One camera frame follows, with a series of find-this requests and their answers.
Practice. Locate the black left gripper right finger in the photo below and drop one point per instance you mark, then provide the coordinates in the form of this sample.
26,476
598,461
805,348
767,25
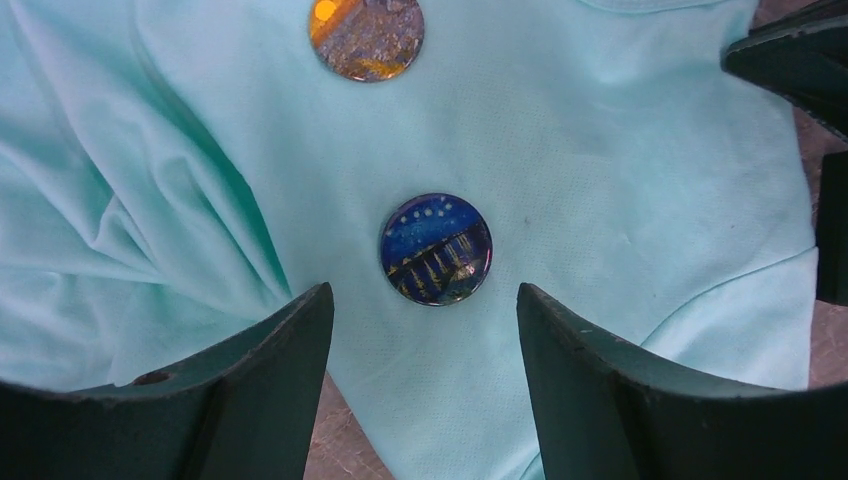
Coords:
605,408

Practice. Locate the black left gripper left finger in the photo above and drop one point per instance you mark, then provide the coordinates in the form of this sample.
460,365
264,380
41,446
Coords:
244,408

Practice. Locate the mint green garment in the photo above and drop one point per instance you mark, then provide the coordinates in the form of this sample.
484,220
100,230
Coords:
173,171

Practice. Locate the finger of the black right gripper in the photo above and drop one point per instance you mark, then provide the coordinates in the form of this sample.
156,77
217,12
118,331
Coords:
831,230
801,57

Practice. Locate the orange round brooch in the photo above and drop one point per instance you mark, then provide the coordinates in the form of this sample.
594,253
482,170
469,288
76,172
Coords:
367,41

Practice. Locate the blue starry round brooch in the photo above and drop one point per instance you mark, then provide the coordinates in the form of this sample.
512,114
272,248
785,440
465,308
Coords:
436,249

